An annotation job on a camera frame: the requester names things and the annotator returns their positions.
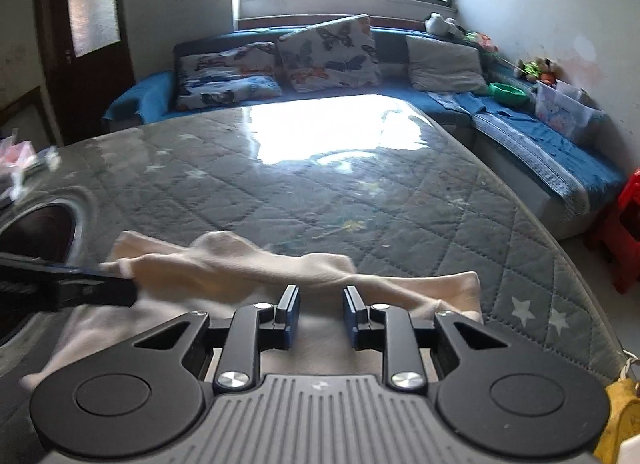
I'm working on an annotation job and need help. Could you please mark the cream garment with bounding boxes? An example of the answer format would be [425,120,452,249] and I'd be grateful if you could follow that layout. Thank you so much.
[20,230,483,392]

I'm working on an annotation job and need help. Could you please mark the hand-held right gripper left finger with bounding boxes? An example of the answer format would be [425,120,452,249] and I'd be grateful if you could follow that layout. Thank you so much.
[132,284,302,393]

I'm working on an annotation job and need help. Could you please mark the clear plastic storage box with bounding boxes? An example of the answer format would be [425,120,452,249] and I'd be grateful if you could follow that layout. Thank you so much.
[534,78,606,145]

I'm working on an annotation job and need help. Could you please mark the green plastic bowl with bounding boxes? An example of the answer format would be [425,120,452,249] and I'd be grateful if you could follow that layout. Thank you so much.
[487,82,528,106]

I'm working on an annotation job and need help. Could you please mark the large butterfly print pillow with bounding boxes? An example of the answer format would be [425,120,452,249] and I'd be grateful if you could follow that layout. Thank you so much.
[277,14,381,92]

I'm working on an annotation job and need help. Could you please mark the grey pillow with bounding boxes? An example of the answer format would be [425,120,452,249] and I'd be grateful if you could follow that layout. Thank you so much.
[405,34,491,95]

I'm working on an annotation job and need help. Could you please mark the red plastic stool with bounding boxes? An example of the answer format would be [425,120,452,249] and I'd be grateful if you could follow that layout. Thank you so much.
[585,181,640,295]

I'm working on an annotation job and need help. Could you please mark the blue sofa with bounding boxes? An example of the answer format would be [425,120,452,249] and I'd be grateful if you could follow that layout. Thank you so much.
[102,14,628,240]

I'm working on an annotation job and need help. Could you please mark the dark wooden door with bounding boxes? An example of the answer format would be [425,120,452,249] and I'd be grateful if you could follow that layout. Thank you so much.
[32,0,136,145]

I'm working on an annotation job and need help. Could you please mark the pink and green toy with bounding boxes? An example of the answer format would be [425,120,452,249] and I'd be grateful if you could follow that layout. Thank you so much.
[462,30,498,52]

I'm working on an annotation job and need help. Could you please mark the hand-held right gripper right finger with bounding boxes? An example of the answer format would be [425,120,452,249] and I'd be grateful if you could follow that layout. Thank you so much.
[341,284,511,392]

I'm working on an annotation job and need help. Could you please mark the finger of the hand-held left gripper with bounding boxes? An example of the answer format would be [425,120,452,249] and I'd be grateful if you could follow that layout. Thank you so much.
[50,274,139,310]
[0,251,108,279]

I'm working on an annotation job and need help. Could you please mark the yellow cloth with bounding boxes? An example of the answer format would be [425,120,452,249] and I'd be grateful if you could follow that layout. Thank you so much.
[592,376,640,464]

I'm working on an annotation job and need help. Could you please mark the blue sofa cover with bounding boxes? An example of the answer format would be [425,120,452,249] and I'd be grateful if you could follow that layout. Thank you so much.
[427,89,628,220]

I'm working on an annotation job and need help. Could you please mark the panda plush toy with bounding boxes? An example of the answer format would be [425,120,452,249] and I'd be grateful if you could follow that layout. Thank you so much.
[424,12,468,36]

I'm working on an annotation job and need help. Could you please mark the small butterfly print pillow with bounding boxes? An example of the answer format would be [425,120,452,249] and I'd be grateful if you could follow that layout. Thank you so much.
[176,41,277,82]

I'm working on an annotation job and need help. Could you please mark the round built-in table burner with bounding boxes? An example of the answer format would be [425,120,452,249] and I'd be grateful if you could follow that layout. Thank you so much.
[0,187,98,345]

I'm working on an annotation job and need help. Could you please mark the folded butterfly print quilt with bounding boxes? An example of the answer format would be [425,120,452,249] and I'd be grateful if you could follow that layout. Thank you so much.
[175,73,284,112]

